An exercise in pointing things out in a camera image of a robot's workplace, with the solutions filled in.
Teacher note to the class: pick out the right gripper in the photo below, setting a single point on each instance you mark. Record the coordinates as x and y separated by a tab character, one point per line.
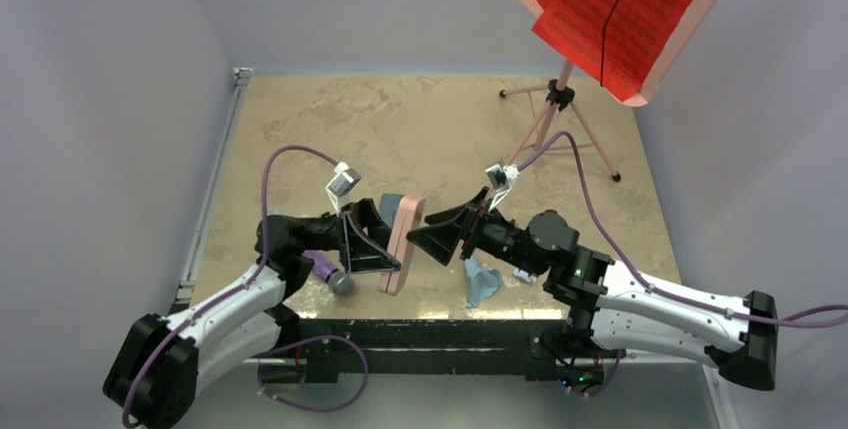
446	230

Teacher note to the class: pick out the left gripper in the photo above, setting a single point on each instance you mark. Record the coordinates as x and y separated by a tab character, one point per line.
366	251

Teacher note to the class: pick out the teal glasses case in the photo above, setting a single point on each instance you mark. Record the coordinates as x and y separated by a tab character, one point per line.
388	207

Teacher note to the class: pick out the pink glasses case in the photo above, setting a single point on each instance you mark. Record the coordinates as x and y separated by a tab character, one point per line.
408	217

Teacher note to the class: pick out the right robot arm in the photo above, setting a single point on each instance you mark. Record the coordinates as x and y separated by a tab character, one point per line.
610	307

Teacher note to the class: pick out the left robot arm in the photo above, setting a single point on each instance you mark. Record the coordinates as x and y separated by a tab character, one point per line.
165	361

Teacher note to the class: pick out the purple microphone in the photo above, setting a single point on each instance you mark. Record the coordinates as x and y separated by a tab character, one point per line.
326	270

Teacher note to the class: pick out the crumpled blue cleaning cloth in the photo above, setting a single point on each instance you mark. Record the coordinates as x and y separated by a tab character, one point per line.
483	282

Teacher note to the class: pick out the white folded glasses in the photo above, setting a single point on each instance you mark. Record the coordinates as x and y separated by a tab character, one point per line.
524	276

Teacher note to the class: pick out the red sheet music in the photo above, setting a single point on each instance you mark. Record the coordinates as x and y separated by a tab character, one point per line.
615	42

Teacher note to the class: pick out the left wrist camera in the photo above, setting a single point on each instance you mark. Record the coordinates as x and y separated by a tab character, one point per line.
342	183

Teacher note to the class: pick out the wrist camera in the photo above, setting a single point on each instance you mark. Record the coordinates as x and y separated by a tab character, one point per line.
502	179
342	183

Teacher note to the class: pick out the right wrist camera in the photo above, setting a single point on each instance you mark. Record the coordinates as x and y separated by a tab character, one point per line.
502	179

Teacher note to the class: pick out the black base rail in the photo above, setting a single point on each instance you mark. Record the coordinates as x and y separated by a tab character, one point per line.
537	350

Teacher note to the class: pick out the aluminium frame rail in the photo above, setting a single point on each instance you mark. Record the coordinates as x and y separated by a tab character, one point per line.
192	262

